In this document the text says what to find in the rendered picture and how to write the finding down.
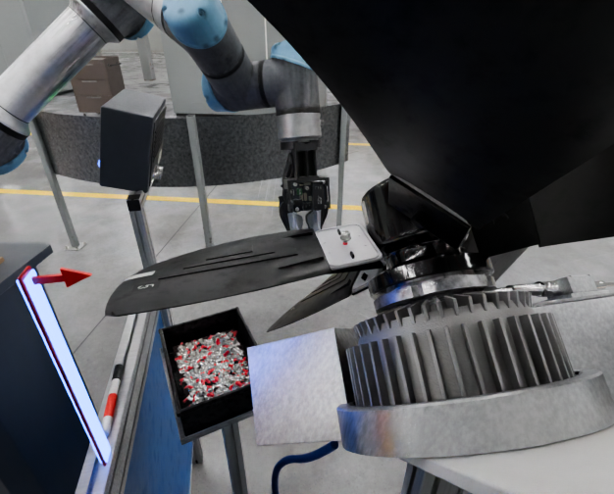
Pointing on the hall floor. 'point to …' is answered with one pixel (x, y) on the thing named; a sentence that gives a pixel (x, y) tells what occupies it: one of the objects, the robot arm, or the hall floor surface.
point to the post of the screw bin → (234, 459)
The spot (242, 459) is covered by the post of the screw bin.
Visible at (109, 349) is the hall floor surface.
